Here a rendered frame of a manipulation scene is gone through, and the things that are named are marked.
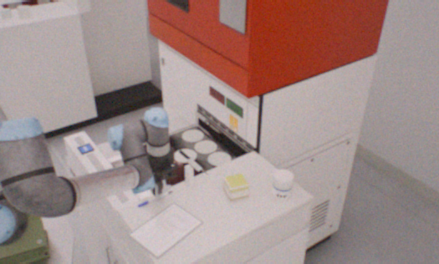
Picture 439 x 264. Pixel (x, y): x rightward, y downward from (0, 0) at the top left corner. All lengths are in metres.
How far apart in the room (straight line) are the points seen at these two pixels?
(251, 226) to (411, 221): 1.78
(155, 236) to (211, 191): 0.29
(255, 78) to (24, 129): 0.89
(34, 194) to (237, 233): 0.70
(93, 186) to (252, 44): 0.76
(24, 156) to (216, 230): 0.71
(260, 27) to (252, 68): 0.15
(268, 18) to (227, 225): 0.73
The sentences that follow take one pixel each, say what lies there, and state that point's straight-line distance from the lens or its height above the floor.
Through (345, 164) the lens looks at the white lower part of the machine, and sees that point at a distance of 2.44.
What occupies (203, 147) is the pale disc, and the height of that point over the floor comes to 0.90.
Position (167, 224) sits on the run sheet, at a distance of 1.52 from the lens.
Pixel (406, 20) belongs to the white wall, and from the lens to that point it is 3.04.
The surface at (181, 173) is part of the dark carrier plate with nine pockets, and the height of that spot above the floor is 0.90.
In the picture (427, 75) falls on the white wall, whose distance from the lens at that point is 3.04.
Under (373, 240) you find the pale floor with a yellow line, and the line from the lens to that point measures 2.94.
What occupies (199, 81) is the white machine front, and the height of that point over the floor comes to 1.11.
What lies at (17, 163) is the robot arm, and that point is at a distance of 1.06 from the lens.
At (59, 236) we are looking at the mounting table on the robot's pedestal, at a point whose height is 0.82.
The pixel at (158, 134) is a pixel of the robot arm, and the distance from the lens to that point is 1.39.
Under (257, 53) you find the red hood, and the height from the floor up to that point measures 1.40.
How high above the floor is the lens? 2.05
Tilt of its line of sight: 34 degrees down
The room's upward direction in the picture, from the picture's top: straight up
